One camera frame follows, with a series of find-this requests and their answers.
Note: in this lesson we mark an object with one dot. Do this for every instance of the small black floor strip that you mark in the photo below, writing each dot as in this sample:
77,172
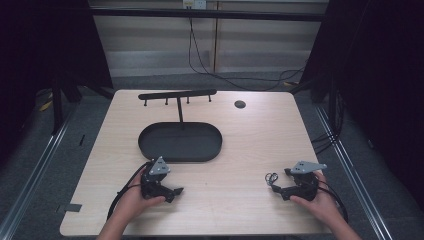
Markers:
82,140

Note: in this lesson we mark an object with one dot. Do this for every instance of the dark curtain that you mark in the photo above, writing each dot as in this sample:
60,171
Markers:
43,50
383,83

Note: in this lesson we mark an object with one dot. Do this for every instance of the person's left hand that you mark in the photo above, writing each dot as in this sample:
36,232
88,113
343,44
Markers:
131,200

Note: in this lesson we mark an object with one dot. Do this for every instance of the grey tape piece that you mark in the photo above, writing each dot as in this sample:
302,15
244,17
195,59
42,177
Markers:
70,208

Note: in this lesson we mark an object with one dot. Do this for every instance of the black hook stand with tray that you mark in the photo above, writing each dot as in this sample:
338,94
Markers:
180,143

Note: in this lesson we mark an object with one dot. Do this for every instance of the white wall socket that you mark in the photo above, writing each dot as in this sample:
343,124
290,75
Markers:
195,4

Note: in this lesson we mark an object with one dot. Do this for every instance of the black metal stand leg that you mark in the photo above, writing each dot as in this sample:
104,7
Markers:
57,106

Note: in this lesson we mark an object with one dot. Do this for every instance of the black horizontal frame bar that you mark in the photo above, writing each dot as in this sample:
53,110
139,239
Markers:
206,14

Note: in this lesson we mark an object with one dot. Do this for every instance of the black round table grommet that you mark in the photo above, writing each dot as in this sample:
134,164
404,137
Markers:
240,104

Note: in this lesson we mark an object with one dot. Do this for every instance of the person's right hand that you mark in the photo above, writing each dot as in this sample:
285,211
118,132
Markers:
321,203

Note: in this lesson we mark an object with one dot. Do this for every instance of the yellow tape strip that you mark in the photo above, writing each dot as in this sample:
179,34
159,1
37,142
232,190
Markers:
46,106

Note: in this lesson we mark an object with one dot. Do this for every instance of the metal floor rail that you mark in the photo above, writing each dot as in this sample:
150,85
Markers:
30,180
353,173

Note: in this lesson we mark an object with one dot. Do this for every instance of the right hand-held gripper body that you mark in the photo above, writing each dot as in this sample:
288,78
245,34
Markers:
305,188

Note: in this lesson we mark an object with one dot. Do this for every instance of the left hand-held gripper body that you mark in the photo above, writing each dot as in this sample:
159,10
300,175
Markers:
151,186

